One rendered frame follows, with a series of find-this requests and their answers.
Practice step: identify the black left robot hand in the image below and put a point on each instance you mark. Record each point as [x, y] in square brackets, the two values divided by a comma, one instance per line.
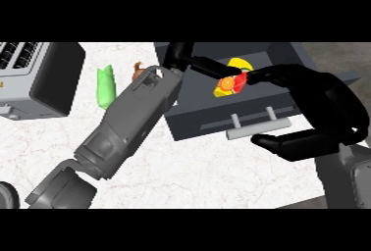
[181, 55]

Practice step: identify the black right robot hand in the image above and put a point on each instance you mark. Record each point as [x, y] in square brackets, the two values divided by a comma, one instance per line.
[333, 98]

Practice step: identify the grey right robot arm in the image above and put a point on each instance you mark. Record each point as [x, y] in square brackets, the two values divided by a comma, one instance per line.
[345, 176]

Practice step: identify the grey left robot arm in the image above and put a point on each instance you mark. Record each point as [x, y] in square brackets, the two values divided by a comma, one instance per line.
[131, 111]

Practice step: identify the dark grey open drawer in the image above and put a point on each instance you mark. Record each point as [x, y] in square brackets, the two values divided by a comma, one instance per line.
[203, 88]

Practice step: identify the dark grey drawer front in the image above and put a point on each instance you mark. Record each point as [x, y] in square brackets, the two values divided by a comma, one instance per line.
[199, 122]

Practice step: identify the brown food item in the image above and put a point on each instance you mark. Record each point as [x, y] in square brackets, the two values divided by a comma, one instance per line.
[138, 73]

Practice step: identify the green vegetable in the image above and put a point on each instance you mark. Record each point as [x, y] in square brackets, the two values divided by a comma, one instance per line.
[107, 88]

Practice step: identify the grey toaster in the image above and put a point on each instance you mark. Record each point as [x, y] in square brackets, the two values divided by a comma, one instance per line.
[29, 88]

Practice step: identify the dark grey round object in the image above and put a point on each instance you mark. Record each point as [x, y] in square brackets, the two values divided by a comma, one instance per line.
[8, 196]

